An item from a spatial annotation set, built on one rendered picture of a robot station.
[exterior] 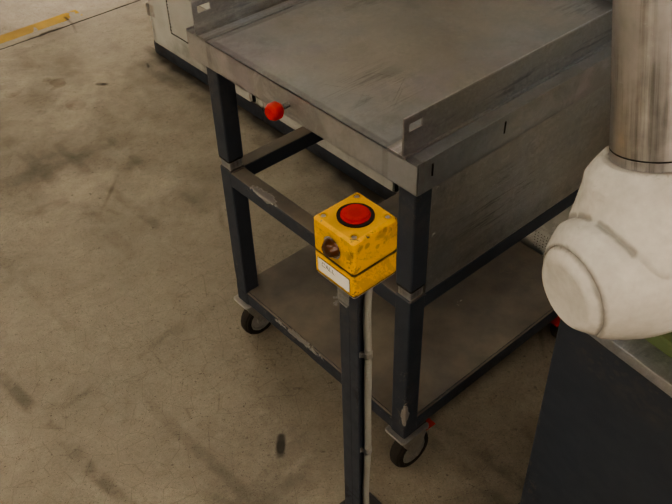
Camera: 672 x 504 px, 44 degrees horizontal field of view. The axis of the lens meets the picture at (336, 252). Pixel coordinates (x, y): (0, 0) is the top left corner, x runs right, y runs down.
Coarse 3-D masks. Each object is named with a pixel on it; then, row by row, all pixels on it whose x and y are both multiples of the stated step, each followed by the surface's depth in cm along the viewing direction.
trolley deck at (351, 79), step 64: (320, 0) 169; (384, 0) 168; (448, 0) 168; (512, 0) 167; (576, 0) 166; (256, 64) 150; (320, 64) 149; (384, 64) 149; (448, 64) 148; (576, 64) 147; (320, 128) 141; (384, 128) 133; (512, 128) 138
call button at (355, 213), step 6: (354, 204) 109; (342, 210) 109; (348, 210) 108; (354, 210) 108; (360, 210) 108; (366, 210) 108; (342, 216) 108; (348, 216) 107; (354, 216) 107; (360, 216) 107; (366, 216) 107; (348, 222) 107; (354, 222) 107; (360, 222) 107
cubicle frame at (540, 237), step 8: (568, 208) 200; (560, 216) 203; (568, 216) 201; (544, 224) 209; (552, 224) 207; (536, 232) 212; (544, 232) 210; (552, 232) 208; (528, 240) 216; (536, 240) 214; (544, 240) 212; (536, 248) 215; (544, 248) 213
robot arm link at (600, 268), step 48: (624, 0) 81; (624, 48) 83; (624, 96) 85; (624, 144) 87; (624, 192) 86; (576, 240) 89; (624, 240) 87; (576, 288) 90; (624, 288) 87; (624, 336) 91
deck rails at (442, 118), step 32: (192, 0) 154; (224, 0) 159; (256, 0) 164; (288, 0) 168; (224, 32) 159; (576, 32) 143; (608, 32) 150; (512, 64) 135; (544, 64) 141; (448, 96) 127; (480, 96) 133; (512, 96) 139; (416, 128) 126; (448, 128) 131
